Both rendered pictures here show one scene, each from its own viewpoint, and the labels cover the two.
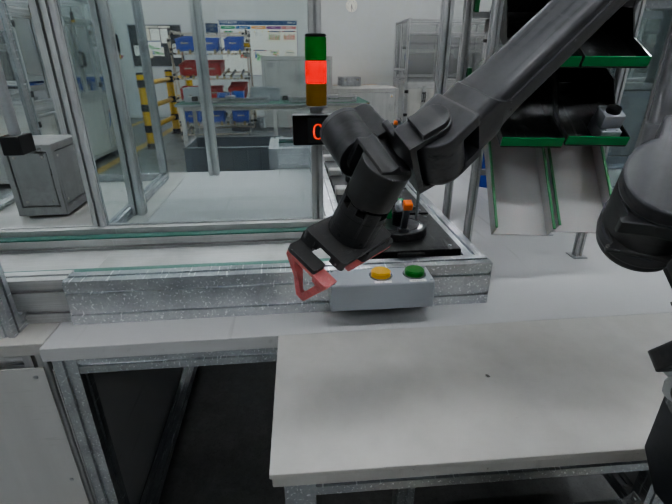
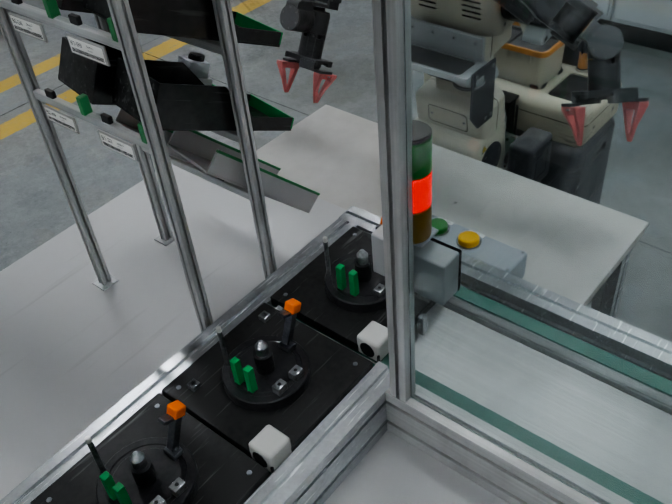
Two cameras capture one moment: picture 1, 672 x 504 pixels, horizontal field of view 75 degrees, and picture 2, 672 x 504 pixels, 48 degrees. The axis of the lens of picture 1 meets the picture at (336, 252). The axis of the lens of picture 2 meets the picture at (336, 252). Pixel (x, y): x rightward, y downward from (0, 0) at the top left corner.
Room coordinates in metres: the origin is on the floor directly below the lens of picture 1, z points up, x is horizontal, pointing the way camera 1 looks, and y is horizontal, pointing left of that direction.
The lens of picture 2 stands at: (1.69, 0.55, 1.89)
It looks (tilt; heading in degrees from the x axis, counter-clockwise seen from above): 41 degrees down; 229
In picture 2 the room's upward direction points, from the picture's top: 6 degrees counter-clockwise
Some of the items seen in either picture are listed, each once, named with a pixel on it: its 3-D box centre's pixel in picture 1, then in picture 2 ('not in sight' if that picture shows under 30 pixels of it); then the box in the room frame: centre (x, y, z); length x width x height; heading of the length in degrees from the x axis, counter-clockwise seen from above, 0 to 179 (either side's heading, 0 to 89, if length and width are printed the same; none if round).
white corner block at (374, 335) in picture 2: not in sight; (375, 341); (1.11, -0.05, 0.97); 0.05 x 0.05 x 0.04; 6
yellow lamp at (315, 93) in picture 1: (316, 94); not in sight; (1.12, 0.05, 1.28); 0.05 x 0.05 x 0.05
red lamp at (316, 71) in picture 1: (316, 72); not in sight; (1.12, 0.05, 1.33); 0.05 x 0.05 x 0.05
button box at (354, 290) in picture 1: (380, 288); not in sight; (0.79, -0.09, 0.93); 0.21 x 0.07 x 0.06; 96
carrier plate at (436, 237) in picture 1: (397, 234); (364, 288); (1.02, -0.15, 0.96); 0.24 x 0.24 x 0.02; 6
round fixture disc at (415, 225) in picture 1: (397, 227); (364, 280); (1.02, -0.15, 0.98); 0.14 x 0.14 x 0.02
